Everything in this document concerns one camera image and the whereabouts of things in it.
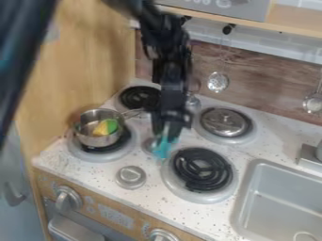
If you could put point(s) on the silver pot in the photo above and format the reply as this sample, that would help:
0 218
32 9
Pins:
95 138

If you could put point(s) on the small silver toy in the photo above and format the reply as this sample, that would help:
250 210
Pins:
193 103

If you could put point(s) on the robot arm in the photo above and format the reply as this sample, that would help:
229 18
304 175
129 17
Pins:
161 34

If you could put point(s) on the toy stove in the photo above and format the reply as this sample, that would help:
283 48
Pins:
201 171

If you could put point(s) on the silver ladle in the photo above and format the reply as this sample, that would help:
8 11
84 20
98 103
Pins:
313 103

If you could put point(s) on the silver lid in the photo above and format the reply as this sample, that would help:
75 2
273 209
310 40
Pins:
225 122

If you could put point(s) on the tap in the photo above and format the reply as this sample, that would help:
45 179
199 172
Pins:
311 155

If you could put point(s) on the blue brush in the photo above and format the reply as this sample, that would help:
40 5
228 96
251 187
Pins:
162 150

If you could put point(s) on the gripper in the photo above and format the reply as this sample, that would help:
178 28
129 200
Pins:
171 100

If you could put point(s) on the silver strainer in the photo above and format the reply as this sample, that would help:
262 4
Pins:
218 82

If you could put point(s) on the yellow and green toy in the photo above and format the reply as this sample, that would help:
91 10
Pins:
106 127

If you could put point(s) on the toy sink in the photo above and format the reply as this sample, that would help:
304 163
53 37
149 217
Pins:
281 200

